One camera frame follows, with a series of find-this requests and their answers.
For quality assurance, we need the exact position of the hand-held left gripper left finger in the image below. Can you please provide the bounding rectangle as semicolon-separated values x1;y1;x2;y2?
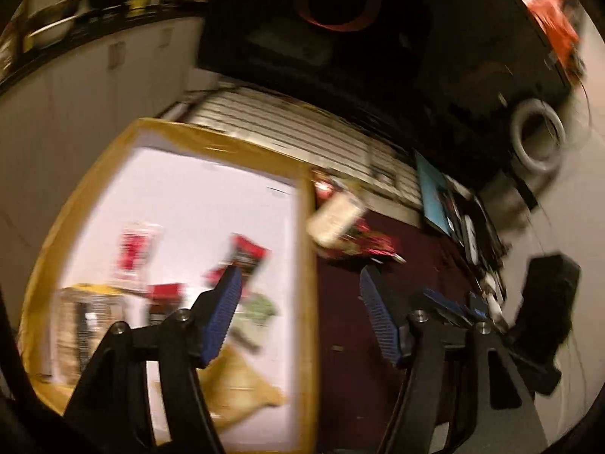
64;265;244;454

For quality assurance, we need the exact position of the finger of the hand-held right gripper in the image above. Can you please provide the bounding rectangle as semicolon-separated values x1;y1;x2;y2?
423;288;490;325

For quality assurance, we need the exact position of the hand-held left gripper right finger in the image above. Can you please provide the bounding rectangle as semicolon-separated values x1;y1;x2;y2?
359;265;551;454

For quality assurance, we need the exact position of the cardboard box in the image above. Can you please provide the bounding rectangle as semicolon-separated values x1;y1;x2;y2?
19;118;318;453

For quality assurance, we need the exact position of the green snack packet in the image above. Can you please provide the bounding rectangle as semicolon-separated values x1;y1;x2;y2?
231;293;279;353

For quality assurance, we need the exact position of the dark red snack packet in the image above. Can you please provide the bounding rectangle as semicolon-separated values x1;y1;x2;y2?
146;283;187;325

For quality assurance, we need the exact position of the red and black snack packet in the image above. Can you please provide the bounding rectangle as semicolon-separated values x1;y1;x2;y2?
226;234;271;281

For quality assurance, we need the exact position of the tan paper packet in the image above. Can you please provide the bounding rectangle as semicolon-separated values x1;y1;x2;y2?
196;343;289;431

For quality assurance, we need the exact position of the pile of red snack packets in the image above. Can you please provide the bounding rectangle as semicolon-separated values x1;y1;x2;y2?
316;220;406;266

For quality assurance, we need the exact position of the red and white snack packet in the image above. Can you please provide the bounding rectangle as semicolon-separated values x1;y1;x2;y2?
113;223;164;285

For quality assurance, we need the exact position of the blue flat box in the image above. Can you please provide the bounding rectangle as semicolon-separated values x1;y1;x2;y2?
415;151;457;237

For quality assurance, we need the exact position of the beige snack packet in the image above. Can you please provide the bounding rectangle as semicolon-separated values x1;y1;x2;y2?
306;191;367;246

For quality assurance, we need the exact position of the clear packet with yellow top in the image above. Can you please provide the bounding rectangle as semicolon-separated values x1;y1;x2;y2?
51;284;127;385

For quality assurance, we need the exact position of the white tape roll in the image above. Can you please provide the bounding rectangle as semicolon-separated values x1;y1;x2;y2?
510;98;565;171

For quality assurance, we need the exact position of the white slatted board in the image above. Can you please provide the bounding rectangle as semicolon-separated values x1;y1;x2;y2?
182;86;422;209

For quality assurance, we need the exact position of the white kitchen cabinet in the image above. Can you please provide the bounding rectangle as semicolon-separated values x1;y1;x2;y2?
0;14;204;313

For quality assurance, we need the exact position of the orange packet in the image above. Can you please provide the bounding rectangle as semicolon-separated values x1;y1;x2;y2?
524;0;584;81

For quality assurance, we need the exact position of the steel pan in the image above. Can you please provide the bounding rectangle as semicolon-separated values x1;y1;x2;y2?
23;0;90;50

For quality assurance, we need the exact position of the black bag with red handles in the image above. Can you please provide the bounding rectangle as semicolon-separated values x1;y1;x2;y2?
199;0;572;119

